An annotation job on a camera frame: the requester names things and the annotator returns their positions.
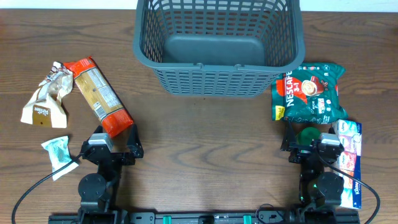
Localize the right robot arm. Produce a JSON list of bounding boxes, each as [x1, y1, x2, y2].
[[280, 121, 344, 223]]

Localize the left black cable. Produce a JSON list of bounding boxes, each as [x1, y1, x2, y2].
[[11, 152, 84, 224]]

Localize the grey plastic basket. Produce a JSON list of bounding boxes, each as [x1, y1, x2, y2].
[[132, 0, 305, 97]]

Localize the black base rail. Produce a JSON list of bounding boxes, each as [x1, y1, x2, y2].
[[48, 210, 360, 224]]

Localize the teal white sachet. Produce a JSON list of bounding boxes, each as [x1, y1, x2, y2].
[[41, 136, 78, 181]]

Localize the green lid jar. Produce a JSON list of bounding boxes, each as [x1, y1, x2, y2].
[[296, 127, 321, 146]]

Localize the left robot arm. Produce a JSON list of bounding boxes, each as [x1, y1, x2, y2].
[[78, 124, 144, 224]]

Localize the right black cable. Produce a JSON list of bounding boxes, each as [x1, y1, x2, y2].
[[313, 141, 381, 224]]

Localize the Kleenex tissue multipack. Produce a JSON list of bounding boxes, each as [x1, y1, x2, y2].
[[332, 119, 362, 209]]

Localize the green Nescafe coffee bag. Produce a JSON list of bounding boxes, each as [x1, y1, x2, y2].
[[271, 62, 348, 124]]

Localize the black cable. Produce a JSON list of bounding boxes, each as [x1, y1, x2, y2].
[[313, 141, 381, 224], [11, 152, 84, 224]]

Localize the orange biscuit pack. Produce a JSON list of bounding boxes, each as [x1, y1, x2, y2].
[[64, 57, 134, 138]]

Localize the cream brown paper bag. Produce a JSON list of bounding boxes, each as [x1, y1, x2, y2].
[[21, 62, 73, 128]]

